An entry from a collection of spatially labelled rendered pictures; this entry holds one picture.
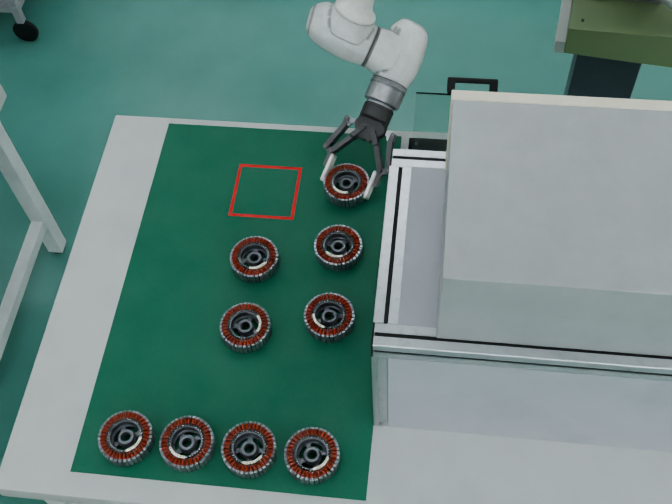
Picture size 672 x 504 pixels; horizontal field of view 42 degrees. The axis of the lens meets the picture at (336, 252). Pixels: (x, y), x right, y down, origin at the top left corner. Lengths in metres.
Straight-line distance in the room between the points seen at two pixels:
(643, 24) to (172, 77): 1.84
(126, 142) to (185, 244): 0.37
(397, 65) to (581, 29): 0.56
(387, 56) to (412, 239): 0.62
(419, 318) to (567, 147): 0.39
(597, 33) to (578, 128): 0.91
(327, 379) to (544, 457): 0.47
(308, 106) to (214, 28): 0.59
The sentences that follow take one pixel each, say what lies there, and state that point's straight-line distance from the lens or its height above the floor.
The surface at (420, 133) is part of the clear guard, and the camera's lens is 1.87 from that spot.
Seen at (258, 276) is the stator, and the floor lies 0.77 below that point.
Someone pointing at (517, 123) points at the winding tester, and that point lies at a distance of 1.57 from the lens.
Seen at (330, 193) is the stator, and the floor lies 0.79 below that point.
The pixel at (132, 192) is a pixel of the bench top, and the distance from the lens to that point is 2.26.
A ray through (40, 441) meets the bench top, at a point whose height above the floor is 0.75.
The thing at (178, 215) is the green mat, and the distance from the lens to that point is 2.19.
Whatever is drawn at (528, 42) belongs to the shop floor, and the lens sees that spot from 3.62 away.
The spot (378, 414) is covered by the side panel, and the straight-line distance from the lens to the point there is 1.82.
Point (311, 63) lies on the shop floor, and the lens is 3.52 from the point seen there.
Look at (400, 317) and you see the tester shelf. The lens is 1.56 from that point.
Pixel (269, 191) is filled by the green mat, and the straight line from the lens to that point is 2.19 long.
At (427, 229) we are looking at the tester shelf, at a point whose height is 1.11.
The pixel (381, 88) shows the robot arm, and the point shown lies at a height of 0.94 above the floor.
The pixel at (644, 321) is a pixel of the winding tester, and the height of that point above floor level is 1.23.
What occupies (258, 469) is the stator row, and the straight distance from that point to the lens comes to 1.82.
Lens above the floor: 2.49
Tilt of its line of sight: 57 degrees down
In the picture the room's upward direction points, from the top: 5 degrees counter-clockwise
